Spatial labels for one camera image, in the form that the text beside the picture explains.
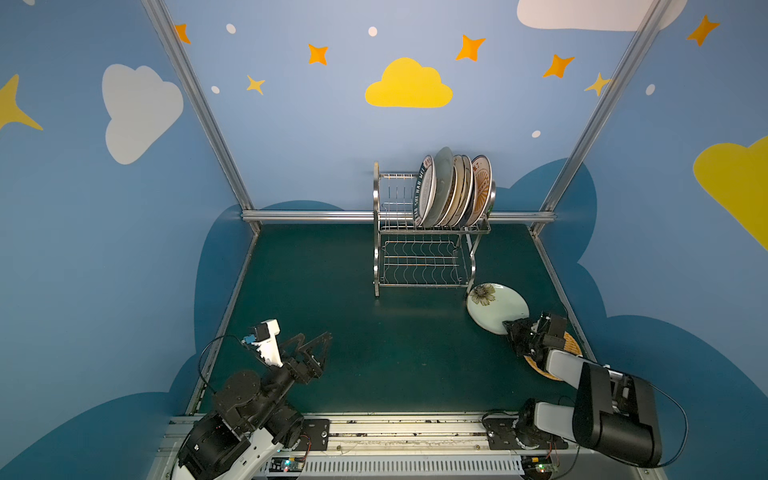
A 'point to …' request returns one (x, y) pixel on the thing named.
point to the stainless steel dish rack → (407, 255)
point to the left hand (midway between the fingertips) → (324, 337)
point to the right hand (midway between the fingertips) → (508, 319)
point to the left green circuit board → (286, 464)
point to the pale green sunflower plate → (490, 304)
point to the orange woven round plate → (570, 345)
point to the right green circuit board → (537, 466)
